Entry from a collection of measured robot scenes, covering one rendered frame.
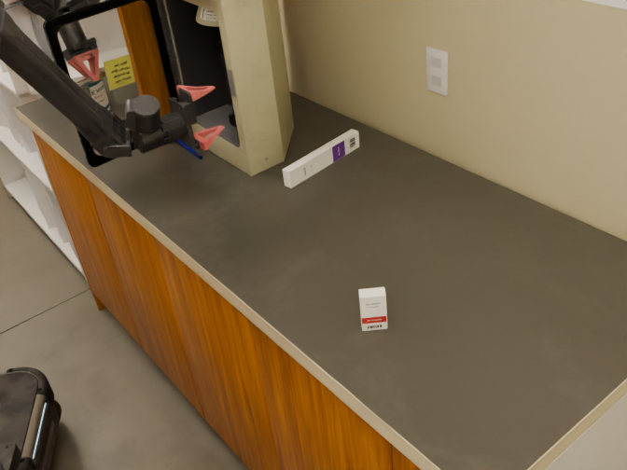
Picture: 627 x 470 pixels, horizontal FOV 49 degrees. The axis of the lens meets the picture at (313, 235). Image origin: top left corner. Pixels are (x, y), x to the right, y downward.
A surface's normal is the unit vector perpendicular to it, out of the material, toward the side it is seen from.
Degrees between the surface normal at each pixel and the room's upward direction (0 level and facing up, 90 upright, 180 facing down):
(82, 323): 0
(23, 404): 0
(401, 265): 0
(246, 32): 90
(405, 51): 90
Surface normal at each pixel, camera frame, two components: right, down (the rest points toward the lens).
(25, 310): -0.10, -0.81
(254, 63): 0.62, 0.40
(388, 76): -0.78, 0.43
